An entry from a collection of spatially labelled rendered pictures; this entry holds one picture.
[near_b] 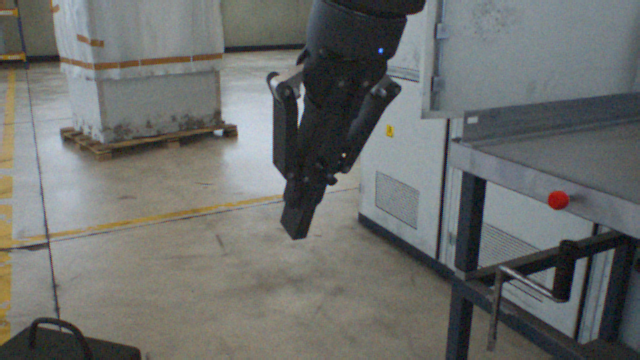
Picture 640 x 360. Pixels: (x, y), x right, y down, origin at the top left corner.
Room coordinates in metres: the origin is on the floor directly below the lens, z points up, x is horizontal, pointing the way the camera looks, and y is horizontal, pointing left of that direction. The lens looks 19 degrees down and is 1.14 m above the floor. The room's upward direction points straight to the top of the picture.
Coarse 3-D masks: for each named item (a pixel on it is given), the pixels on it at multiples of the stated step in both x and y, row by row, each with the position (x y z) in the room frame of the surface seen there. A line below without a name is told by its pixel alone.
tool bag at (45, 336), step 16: (48, 320) 1.29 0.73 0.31; (64, 320) 1.28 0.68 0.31; (16, 336) 1.37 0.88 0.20; (32, 336) 1.31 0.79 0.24; (48, 336) 1.37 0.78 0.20; (64, 336) 1.37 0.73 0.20; (80, 336) 1.26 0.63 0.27; (0, 352) 1.29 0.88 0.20; (16, 352) 1.29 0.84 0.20; (32, 352) 1.29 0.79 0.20; (48, 352) 1.29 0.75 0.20; (64, 352) 1.29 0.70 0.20; (80, 352) 1.29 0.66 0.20; (96, 352) 1.29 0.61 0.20; (112, 352) 1.29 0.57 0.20; (128, 352) 1.29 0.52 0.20
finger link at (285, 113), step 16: (272, 96) 0.45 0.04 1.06; (288, 96) 0.43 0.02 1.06; (272, 112) 0.46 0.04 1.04; (288, 112) 0.44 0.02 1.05; (272, 128) 0.47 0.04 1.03; (288, 128) 0.44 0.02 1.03; (272, 144) 0.47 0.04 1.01; (288, 144) 0.45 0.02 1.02; (272, 160) 0.48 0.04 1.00; (288, 160) 0.46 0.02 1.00; (288, 176) 0.46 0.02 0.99
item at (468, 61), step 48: (432, 0) 1.39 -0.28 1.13; (480, 0) 1.43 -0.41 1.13; (528, 0) 1.45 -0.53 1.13; (576, 0) 1.47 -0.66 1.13; (624, 0) 1.49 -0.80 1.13; (432, 48) 1.40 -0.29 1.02; (480, 48) 1.43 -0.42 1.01; (528, 48) 1.45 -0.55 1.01; (576, 48) 1.47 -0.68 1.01; (624, 48) 1.49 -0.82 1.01; (432, 96) 1.42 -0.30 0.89; (480, 96) 1.44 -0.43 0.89; (528, 96) 1.45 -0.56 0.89; (576, 96) 1.47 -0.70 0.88
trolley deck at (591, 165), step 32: (608, 128) 1.26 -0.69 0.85; (480, 160) 1.06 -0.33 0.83; (512, 160) 0.99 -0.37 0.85; (544, 160) 0.99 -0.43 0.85; (576, 160) 0.99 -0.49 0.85; (608, 160) 0.99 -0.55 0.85; (544, 192) 0.92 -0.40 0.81; (576, 192) 0.86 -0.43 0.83; (608, 192) 0.81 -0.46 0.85; (608, 224) 0.80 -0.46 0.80
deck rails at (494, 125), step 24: (600, 96) 1.31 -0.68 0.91; (624, 96) 1.35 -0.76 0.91; (480, 120) 1.13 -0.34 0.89; (504, 120) 1.16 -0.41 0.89; (528, 120) 1.20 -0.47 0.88; (552, 120) 1.23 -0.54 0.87; (576, 120) 1.27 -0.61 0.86; (600, 120) 1.31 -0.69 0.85; (624, 120) 1.33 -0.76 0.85; (480, 144) 1.09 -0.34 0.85
